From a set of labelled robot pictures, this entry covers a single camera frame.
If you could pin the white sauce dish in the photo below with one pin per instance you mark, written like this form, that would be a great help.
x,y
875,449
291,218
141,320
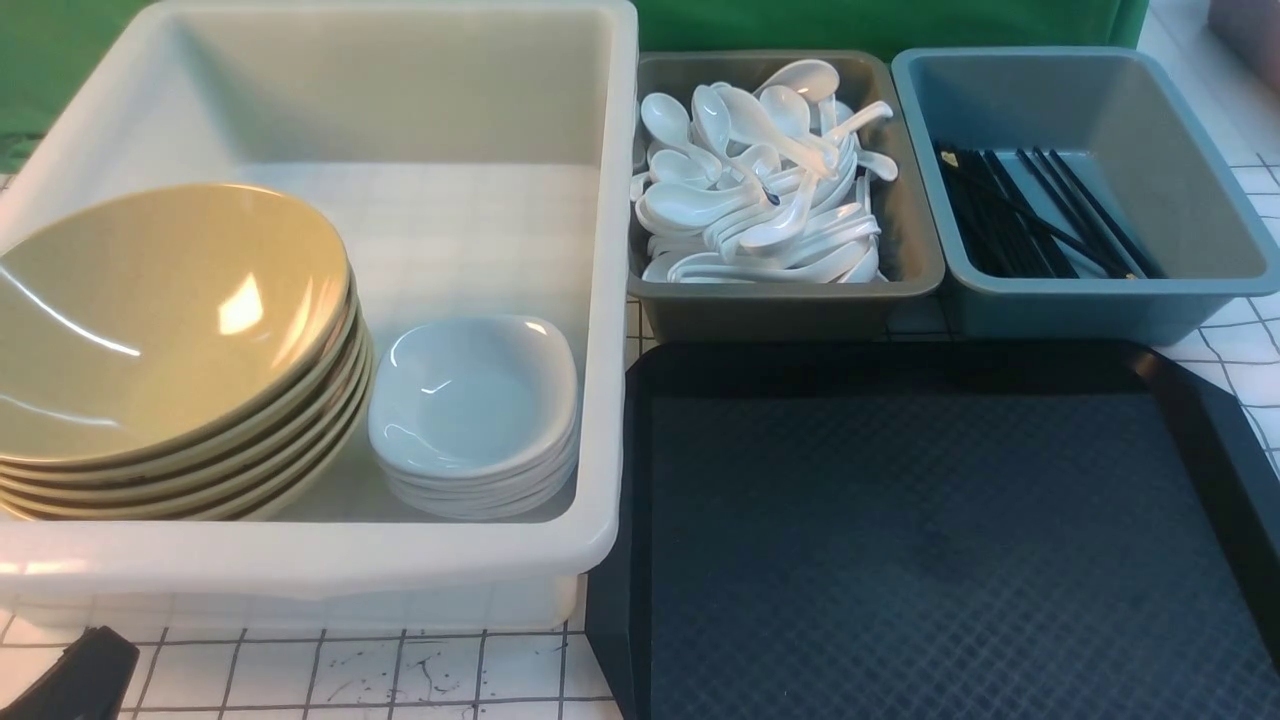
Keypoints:
x,y
468,397

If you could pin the yellow-green noodle bowl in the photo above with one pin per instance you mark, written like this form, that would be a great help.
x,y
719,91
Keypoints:
x,y
160,246

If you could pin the white spoon blue handle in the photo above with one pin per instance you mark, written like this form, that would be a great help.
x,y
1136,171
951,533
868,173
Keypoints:
x,y
756,178

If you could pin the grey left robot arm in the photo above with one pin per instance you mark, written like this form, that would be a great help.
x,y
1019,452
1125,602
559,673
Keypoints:
x,y
89,681

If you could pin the stack of white sauce dishes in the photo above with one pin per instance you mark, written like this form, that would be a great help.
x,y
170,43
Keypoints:
x,y
489,499

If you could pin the pile of white spoons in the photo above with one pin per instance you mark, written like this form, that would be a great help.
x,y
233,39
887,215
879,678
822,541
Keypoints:
x,y
810,121

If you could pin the black plastic serving tray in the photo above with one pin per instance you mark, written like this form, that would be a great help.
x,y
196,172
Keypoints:
x,y
968,530

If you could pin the grey-brown spoon bin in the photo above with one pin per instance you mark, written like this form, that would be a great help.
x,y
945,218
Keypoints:
x,y
911,255

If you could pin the large white plastic tub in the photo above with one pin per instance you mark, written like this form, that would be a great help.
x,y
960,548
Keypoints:
x,y
474,156

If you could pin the black chopsticks in bin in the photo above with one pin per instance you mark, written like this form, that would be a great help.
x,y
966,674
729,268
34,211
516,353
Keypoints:
x,y
1069,234

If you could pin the blue-grey chopstick bin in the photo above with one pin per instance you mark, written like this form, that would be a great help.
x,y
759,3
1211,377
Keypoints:
x,y
1126,130

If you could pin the stack of yellow-green bowls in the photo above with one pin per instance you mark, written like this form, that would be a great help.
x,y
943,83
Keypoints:
x,y
300,450

